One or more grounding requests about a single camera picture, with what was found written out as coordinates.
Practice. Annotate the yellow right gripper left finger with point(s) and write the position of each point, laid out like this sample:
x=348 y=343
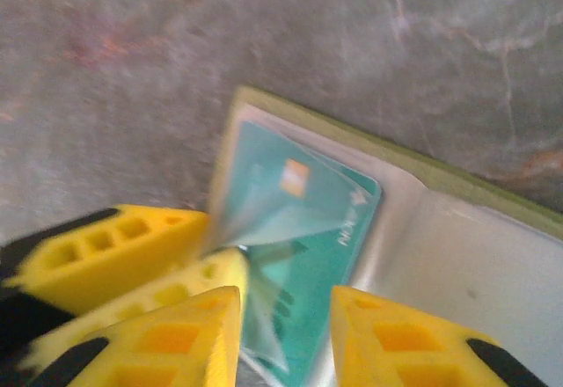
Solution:
x=176 y=343

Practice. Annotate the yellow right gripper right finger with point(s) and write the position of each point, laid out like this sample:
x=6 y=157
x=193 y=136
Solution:
x=396 y=347

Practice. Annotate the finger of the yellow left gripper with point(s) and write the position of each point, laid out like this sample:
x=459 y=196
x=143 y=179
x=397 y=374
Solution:
x=132 y=250
x=189 y=281

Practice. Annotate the green card holder clear sleeves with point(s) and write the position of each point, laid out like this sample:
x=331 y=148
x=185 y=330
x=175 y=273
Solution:
x=440 y=250

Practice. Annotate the teal credit card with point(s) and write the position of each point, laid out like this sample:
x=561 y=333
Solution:
x=343 y=211

